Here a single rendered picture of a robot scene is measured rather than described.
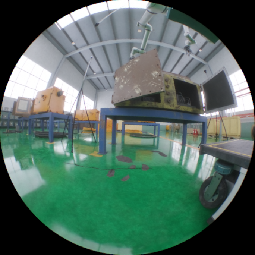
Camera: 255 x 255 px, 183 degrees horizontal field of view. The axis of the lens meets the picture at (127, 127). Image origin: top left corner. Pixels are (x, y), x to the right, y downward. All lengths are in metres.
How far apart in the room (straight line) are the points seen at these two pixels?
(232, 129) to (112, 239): 5.42
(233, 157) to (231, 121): 5.11
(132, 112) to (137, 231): 1.07
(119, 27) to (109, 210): 9.43
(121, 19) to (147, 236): 9.25
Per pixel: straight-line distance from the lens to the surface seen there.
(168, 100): 1.14
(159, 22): 9.07
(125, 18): 8.82
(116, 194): 0.51
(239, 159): 0.31
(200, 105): 1.54
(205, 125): 1.62
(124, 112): 1.03
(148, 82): 0.73
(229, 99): 1.32
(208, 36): 1.33
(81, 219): 0.44
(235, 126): 5.32
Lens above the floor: 0.38
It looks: level
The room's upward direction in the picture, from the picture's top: 2 degrees clockwise
